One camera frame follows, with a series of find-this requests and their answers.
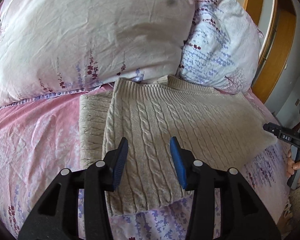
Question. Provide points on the person's right hand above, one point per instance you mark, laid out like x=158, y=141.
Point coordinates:
x=292, y=167

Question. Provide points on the beige cable knit sweater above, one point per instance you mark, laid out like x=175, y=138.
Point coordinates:
x=222, y=130

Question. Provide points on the wooden bed headboard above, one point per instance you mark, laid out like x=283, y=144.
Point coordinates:
x=280, y=18

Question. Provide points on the pink floral bed sheet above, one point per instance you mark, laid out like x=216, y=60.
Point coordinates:
x=39, y=138

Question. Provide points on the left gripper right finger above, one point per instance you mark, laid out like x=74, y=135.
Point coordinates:
x=243, y=214

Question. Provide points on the pink floral pillow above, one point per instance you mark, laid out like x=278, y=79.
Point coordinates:
x=51, y=47

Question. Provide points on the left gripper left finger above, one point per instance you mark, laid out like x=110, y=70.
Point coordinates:
x=55, y=215

